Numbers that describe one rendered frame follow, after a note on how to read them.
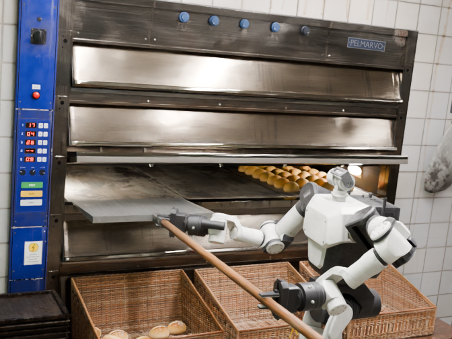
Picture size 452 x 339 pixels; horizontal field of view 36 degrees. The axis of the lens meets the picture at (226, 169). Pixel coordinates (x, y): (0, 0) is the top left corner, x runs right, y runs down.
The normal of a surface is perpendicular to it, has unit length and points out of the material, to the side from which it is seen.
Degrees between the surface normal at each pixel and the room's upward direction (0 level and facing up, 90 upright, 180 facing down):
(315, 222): 91
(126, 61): 70
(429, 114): 90
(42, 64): 90
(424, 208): 90
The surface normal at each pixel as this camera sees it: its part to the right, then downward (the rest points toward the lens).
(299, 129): 0.45, -0.14
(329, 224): -0.44, 0.04
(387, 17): 0.44, 0.20
